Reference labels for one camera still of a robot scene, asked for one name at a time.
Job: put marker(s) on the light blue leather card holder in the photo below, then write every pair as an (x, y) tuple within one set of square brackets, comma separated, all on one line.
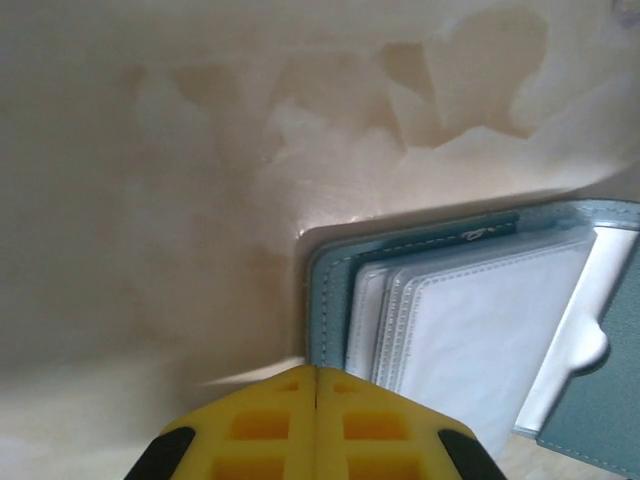
[(327, 320)]

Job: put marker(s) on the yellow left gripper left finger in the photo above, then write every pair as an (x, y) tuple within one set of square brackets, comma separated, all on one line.
[(260, 400)]

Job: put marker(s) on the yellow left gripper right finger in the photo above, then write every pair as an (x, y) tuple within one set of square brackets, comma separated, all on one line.
[(380, 405)]

